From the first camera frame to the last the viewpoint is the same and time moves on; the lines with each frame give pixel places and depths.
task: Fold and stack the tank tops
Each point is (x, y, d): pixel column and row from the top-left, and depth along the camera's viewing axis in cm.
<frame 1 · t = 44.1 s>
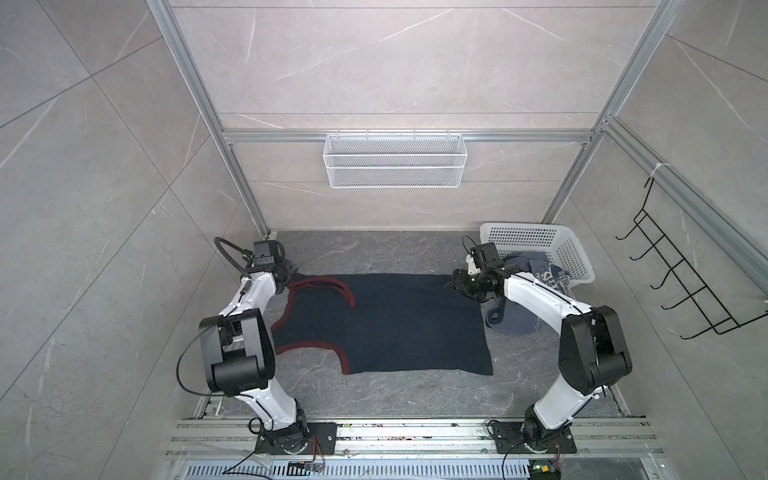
left hand: (289, 262, 94), fingers open
right hand: (453, 284, 93), fingers open
navy tank top red trim: (386, 324, 94), point 2 cm above the table

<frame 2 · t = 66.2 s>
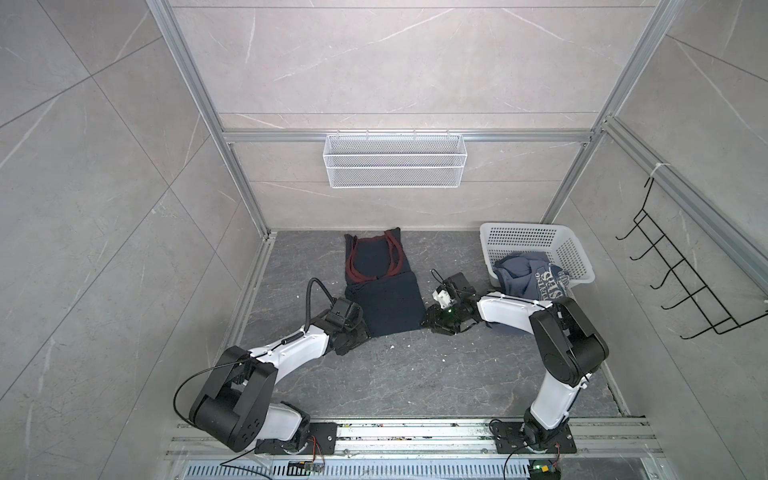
left hand: (365, 329, 90), fingers open
right hand: (424, 324, 93), fingers open
navy tank top red trim: (379, 279, 103), point 4 cm above the table

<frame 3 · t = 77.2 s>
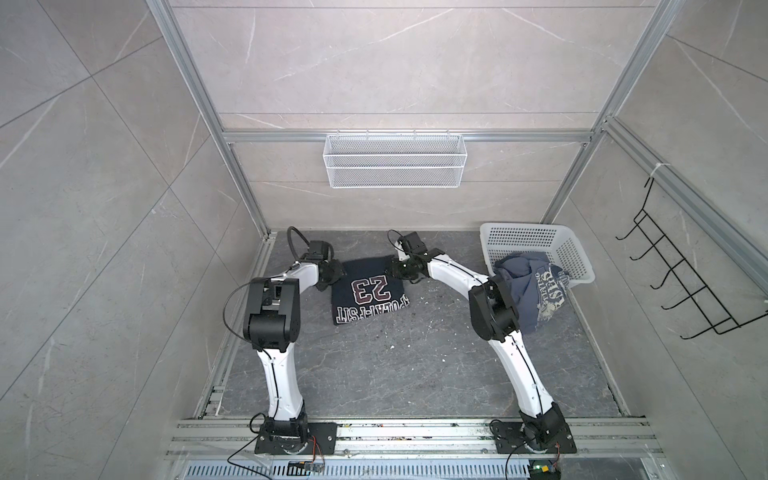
left hand: (337, 267, 105), fingers open
right hand: (389, 269, 106), fingers open
navy tank top red trim: (366, 290, 100), point 4 cm above the table

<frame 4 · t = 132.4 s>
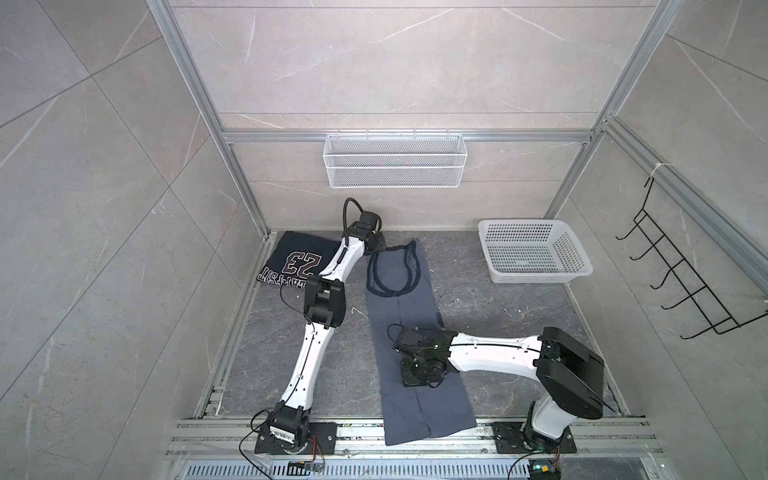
left hand: (380, 237, 112), fingers open
right hand: (406, 379, 83), fingers closed
navy tank top red trim: (299, 256, 109), point 4 cm above the table
grey-blue printed tank top: (401, 294, 101), point 2 cm above the table

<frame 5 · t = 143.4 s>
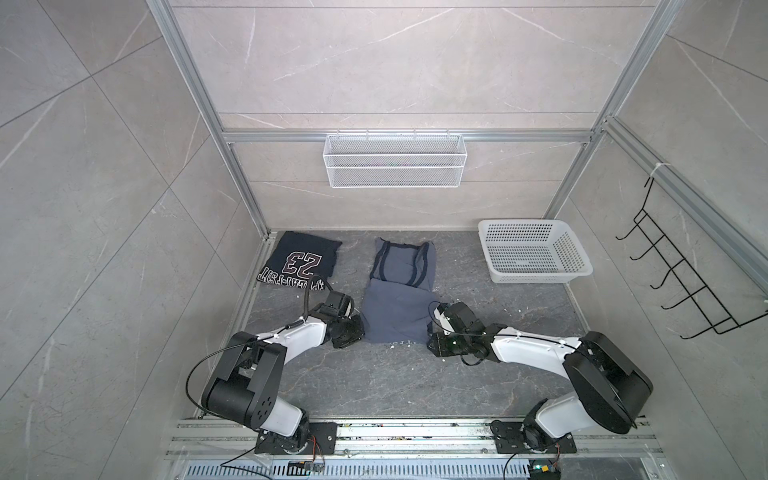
left hand: (364, 327, 91), fingers closed
right hand: (431, 342, 89), fingers open
grey-blue printed tank top: (398, 297, 100), point 2 cm above the table
the other named things where they were.

